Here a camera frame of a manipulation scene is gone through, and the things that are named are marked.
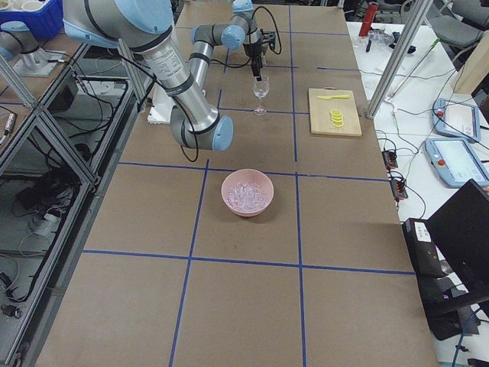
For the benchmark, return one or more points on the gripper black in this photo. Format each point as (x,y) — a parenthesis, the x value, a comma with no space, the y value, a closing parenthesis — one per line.
(254,51)

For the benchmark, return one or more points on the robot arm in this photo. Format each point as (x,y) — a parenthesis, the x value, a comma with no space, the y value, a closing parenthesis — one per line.
(17,40)
(147,27)

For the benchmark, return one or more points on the clear wine glass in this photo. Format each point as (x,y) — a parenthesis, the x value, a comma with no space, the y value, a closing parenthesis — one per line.
(261,89)

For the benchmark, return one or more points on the pile of clear ice cubes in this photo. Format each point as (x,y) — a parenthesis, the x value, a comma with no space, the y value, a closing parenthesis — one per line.
(246,197)

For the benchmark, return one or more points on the bamboo cutting board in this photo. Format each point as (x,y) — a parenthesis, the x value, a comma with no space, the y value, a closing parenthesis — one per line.
(319,113)

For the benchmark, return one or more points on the yellow plastic knife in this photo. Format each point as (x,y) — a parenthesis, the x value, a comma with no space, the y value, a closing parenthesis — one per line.
(329,97)

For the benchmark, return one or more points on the pink bowl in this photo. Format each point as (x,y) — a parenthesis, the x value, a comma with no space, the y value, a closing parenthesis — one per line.
(248,175)

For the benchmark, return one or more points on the clear plastic bag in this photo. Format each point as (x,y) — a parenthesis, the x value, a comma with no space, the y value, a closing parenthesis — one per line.
(380,36)

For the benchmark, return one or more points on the red cylinder bottle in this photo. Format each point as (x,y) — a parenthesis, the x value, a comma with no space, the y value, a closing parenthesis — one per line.
(368,19)

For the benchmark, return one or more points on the grey teach pendant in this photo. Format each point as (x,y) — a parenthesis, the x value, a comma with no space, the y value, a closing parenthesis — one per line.
(456,119)

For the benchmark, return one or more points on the blue plastic bin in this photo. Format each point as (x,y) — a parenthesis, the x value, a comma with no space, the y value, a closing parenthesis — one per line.
(44,23)

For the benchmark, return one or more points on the blue-grey teach pendant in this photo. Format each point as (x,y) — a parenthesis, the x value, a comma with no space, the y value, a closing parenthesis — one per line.
(455,162)

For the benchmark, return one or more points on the grey office chair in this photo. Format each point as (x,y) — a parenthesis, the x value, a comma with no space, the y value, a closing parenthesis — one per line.
(462,33)

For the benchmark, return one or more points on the wooden plank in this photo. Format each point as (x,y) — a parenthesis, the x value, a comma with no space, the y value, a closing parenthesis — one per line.
(474,70)

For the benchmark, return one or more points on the black box device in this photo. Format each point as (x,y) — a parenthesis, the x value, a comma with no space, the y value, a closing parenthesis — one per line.
(422,250)

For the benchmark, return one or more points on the black monitor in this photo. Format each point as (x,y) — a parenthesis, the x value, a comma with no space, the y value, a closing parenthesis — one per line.
(459,229)

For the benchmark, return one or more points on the green-handled reacher grabber tool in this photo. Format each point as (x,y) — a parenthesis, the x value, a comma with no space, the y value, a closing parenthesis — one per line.
(390,96)

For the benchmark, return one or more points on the aluminium frame post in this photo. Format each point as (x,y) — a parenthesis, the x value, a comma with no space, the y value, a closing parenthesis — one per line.
(408,33)

